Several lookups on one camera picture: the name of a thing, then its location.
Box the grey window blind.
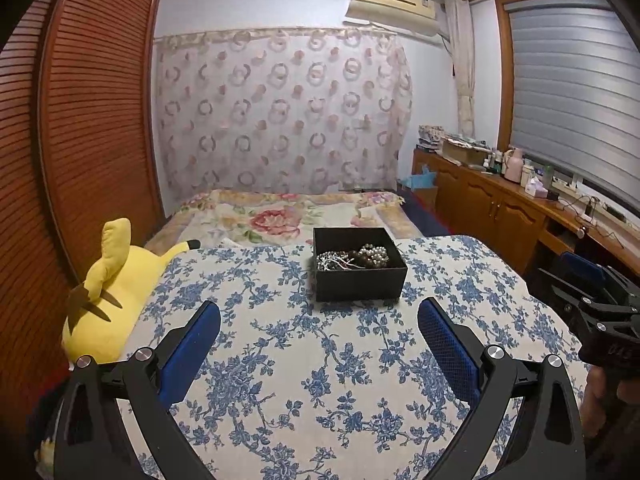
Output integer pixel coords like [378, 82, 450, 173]
[506, 0, 640, 198]

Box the black jewelry box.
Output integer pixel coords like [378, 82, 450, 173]
[313, 227, 409, 303]

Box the brown louvered wooden wardrobe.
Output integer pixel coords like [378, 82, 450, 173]
[0, 0, 167, 413]

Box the long wooden cabinet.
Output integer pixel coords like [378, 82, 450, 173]
[412, 147, 640, 283]

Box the navy bed sheet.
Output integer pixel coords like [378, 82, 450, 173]
[396, 187, 453, 240]

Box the open cardboard box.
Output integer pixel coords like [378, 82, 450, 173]
[439, 137, 494, 167]

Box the pearl jewellery pile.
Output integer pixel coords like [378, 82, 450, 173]
[317, 250, 352, 273]

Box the black cable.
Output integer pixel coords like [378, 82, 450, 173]
[554, 196, 628, 252]

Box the white power strip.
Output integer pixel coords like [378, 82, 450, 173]
[549, 175, 627, 222]

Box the light blue plastic bag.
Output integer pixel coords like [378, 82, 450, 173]
[402, 163, 439, 192]

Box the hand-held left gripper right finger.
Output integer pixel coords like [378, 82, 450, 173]
[417, 296, 587, 480]

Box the circle patterned sheer curtain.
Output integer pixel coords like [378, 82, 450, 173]
[152, 27, 414, 207]

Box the person's right hand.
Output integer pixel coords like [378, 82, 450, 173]
[582, 366, 640, 457]

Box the pink thermos jug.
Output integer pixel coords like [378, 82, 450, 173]
[503, 147, 525, 184]

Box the beige wall air conditioner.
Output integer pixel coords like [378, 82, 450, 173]
[344, 0, 442, 42]

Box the beige window curtain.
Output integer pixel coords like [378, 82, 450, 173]
[443, 0, 477, 137]

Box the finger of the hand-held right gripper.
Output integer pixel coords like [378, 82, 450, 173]
[527, 267, 608, 332]
[559, 251, 640, 307]

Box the white pearl necklace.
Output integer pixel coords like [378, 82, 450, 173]
[361, 241, 392, 267]

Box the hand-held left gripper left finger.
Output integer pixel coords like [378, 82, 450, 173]
[52, 300, 222, 480]

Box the yellow plush toy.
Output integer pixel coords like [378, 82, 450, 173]
[61, 217, 202, 367]

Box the stack of printed papers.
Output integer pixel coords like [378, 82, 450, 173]
[417, 124, 447, 151]

